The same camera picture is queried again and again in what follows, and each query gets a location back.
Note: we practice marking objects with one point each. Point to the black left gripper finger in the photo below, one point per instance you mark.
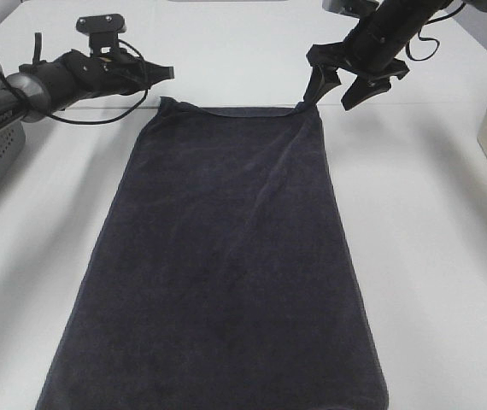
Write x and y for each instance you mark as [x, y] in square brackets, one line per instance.
[155, 74]

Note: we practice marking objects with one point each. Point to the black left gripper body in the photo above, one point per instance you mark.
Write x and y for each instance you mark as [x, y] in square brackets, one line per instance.
[106, 75]

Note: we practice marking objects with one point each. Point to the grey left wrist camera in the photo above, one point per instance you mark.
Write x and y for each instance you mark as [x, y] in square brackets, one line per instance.
[103, 32]

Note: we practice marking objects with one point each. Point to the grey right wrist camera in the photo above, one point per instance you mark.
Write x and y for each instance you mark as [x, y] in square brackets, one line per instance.
[352, 8]

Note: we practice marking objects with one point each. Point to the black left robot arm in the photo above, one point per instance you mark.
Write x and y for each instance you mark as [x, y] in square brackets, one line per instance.
[42, 88]

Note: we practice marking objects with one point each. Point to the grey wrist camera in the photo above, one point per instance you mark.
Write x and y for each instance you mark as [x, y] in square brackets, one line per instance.
[103, 32]
[352, 8]

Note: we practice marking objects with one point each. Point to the dark navy towel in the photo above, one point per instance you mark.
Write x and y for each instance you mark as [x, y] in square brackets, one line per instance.
[221, 278]

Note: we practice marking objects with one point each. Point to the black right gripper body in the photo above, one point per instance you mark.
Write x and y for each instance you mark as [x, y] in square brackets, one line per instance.
[374, 42]

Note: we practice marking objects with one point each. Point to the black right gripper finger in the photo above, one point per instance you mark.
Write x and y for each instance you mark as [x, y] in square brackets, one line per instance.
[364, 88]
[323, 79]

